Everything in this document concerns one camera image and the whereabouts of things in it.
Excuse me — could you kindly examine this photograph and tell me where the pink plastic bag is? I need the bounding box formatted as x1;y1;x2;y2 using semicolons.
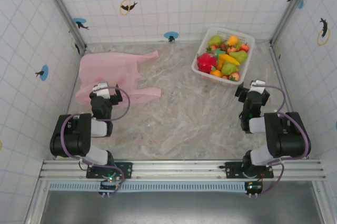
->
74;50;162;106

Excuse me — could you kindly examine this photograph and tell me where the white plastic basket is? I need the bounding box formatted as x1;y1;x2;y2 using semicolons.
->
191;26;255;87

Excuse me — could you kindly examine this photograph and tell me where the large green fake pear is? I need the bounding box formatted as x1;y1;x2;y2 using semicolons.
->
229;50;249;64

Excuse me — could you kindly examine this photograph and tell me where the yellow-green fake pear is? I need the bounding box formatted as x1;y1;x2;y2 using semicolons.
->
209;35;222;47

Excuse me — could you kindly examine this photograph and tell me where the aluminium back bar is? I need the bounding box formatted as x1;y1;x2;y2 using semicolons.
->
85;40;272;47

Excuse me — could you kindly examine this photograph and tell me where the fish blue circle sticker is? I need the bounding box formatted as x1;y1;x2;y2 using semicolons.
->
35;65;49;81

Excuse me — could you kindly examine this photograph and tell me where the small circuit board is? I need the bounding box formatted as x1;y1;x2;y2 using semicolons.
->
244;180;263;198
98;178;122;197

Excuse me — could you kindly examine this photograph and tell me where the penguin blue circle sticker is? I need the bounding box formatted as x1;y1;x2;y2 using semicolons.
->
163;31;180;43

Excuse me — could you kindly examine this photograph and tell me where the shark blue circle sticker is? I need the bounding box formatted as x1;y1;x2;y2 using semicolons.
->
72;17;90;30

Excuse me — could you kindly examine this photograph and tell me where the grey metal sheet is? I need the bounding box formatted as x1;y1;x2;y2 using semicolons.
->
39;191;326;224

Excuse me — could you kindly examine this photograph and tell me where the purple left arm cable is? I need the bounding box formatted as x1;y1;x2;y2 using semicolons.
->
61;84;131;196

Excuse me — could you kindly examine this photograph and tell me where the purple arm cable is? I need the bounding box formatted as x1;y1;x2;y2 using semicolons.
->
61;84;131;196
256;84;312;196

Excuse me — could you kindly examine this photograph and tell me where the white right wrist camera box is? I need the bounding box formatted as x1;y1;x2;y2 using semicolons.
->
249;79;266;94

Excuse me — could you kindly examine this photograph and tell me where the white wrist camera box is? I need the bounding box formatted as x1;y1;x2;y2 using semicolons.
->
92;82;111;99
249;79;266;94

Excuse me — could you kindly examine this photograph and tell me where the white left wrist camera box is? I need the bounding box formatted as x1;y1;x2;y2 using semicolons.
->
92;82;111;99

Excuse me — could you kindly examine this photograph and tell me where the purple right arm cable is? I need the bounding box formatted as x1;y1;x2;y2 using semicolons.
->
256;84;312;196

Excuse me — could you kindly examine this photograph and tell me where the black animal yellow ring sticker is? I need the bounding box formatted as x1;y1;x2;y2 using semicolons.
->
71;37;81;55

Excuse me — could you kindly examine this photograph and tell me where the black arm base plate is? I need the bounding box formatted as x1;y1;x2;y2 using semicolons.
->
86;161;133;180
225;161;274;179

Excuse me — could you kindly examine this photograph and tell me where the aluminium frame post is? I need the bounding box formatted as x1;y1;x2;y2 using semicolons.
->
270;0;316;47
36;0;88;51

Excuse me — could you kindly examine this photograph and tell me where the small dolphin yellow ring sticker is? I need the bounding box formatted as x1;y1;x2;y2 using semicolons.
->
120;0;138;16

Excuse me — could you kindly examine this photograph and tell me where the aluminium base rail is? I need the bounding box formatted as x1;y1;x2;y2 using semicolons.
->
39;158;328;182

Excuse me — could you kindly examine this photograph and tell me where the white slotted cable duct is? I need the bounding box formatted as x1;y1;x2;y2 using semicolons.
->
48;181;250;192

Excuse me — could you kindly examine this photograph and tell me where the seahorse yellow ring sticker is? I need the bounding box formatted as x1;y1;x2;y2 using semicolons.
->
316;17;331;47

